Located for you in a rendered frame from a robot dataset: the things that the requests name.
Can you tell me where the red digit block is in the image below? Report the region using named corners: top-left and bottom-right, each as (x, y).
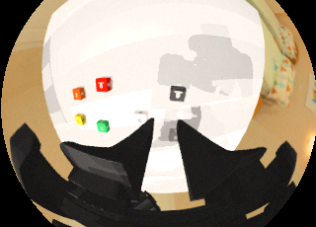
top-left (95, 77), bottom-right (111, 92)

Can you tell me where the orange block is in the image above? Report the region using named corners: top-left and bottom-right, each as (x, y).
top-left (72, 88), bottom-right (86, 101)

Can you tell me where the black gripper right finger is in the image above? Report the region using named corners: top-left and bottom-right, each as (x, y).
top-left (177, 119), bottom-right (268, 200)

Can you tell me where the green block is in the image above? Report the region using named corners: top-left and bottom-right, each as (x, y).
top-left (96, 119), bottom-right (110, 133)

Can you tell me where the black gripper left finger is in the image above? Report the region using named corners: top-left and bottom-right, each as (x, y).
top-left (59, 116), bottom-right (154, 203)

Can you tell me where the yellow block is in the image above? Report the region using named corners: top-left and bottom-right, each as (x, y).
top-left (75, 113), bottom-right (87, 125)

